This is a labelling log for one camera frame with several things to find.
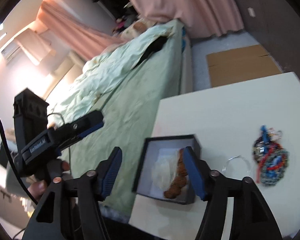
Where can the white air conditioner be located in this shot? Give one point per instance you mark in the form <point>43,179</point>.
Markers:
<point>10,51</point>

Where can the black jewelry box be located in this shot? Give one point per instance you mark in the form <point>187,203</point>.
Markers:
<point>143,184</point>

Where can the flattened cardboard sheet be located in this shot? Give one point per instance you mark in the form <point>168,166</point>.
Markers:
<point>240,64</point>

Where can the green bed sheet mattress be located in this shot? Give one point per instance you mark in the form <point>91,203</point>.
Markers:
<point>129,114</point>

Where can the patterned pillow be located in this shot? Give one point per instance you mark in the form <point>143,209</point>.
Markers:
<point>137,28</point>

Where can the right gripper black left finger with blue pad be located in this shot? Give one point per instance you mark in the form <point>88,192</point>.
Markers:
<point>69,209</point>

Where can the white tissue paper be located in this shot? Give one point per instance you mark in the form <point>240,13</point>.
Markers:
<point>164,169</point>

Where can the light green duvet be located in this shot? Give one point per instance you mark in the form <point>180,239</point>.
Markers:
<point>102,74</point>

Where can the pink curtain right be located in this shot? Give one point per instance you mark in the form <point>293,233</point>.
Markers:
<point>202,18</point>

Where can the black garment on bed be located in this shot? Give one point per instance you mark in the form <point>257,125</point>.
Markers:
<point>154,47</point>

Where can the pink curtain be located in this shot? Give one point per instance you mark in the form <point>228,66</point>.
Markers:
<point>202,18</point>
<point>86,41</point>

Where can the pink curtain left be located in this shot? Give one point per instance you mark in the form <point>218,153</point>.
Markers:
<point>86,41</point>

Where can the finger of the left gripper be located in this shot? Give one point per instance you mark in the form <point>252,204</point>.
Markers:
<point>81,127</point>

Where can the white wall socket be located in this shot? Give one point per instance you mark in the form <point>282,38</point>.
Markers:
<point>251,12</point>

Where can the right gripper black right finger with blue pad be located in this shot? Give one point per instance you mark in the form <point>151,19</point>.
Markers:
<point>252,218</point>

